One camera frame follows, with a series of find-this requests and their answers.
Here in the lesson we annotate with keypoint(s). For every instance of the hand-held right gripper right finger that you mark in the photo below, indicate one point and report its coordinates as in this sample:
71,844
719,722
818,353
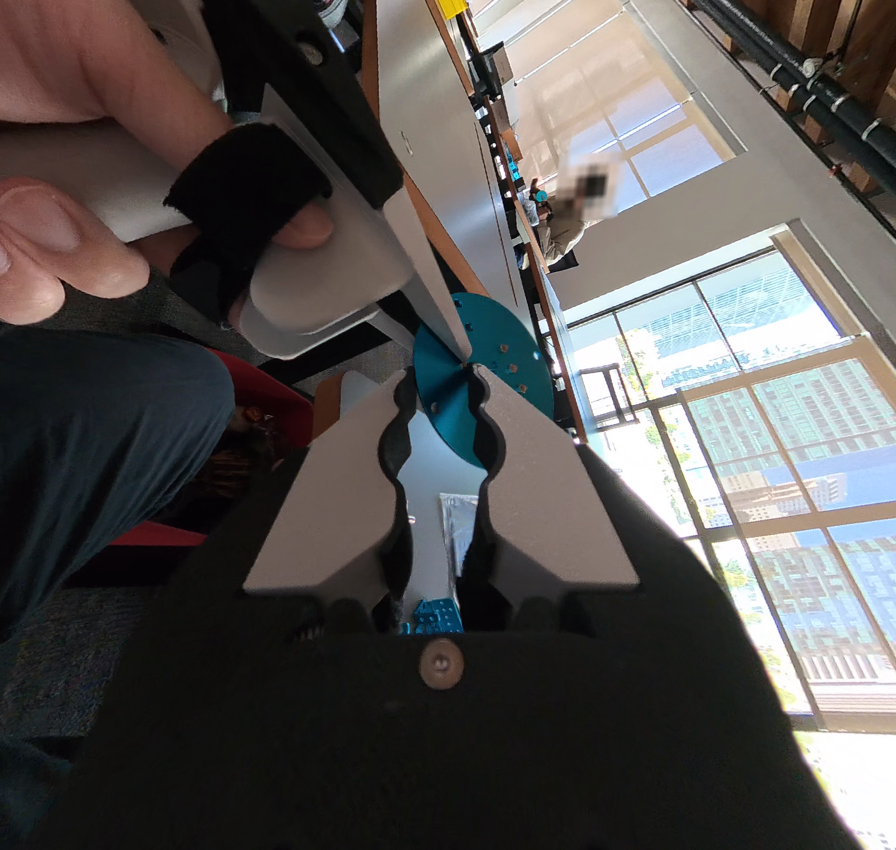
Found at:
553,514

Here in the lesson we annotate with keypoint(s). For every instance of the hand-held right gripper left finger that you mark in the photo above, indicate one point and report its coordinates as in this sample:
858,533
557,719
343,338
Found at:
329,514

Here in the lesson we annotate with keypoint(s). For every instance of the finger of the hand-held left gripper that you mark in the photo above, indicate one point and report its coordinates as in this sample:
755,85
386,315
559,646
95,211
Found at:
430,283

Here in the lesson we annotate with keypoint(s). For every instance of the blue round metal plate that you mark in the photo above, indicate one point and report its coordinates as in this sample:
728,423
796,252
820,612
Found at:
444,416

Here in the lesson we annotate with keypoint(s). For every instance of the wood-edged office desk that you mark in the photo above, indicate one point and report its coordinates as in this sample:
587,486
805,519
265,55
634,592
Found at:
560,374

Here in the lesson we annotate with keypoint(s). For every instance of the person's left hand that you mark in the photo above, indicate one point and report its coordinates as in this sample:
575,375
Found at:
70,38

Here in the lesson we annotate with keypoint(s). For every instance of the large clear plastic bag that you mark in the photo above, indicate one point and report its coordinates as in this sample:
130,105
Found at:
458,528

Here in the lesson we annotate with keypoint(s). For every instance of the long grey table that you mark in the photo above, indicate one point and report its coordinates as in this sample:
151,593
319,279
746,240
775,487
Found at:
434,129

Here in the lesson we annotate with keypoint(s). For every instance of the black monitor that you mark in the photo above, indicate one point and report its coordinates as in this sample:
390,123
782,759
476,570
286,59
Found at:
486,70

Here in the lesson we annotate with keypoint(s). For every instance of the large window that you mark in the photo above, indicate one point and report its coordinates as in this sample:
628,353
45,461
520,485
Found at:
770,444

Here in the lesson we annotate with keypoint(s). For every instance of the person's dark trousers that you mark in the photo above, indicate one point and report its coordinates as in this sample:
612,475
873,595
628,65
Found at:
84,444

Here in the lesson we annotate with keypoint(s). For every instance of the beige roller blind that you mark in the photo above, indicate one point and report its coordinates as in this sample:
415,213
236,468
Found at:
616,80

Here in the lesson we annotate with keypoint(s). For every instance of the black ceiling pipes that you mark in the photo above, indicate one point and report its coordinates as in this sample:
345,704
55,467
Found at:
770,59

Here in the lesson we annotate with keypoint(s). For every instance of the blue perforated metal bracket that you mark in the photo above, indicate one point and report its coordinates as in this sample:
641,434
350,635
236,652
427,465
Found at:
434,615

